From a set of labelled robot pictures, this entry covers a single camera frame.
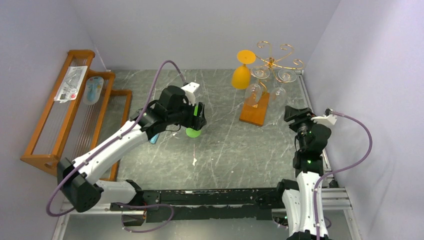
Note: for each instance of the clear wine glass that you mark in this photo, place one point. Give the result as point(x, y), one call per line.
point(255, 91)
point(278, 95)

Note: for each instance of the green plastic wine glass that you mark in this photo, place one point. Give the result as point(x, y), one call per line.
point(194, 131)

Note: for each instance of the blue marker pen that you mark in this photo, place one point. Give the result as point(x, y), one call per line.
point(154, 139)

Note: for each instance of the white packaged item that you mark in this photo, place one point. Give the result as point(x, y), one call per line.
point(69, 88)

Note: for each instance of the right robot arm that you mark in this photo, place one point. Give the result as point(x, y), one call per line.
point(302, 198)

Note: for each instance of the wooden tiered shelf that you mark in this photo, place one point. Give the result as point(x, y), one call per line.
point(72, 128)

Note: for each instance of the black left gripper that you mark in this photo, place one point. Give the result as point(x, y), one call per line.
point(196, 123)

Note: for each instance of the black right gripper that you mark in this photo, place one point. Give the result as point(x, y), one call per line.
point(298, 115)

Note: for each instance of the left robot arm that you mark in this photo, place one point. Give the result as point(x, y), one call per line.
point(80, 179)

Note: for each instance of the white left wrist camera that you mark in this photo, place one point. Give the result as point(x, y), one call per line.
point(190, 89)

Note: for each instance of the yellow plastic wine glass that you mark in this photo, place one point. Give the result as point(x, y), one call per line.
point(242, 76)

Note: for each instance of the gold wire rack wooden base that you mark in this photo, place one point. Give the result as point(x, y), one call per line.
point(256, 115)

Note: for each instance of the light blue packaged item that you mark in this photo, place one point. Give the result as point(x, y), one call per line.
point(93, 90)

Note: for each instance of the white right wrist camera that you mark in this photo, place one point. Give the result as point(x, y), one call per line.
point(327, 119)

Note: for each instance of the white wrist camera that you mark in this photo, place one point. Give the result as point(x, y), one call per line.
point(190, 89)
point(327, 119)

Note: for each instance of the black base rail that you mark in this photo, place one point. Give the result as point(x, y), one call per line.
point(233, 203)

